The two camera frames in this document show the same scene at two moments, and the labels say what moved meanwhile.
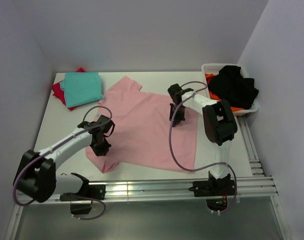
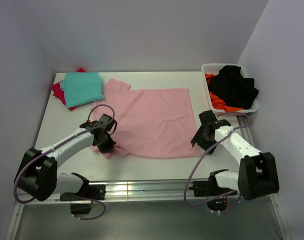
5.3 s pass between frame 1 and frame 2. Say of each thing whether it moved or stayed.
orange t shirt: stayed
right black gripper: moved
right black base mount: stayed
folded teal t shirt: stayed
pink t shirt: moved
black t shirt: stayed
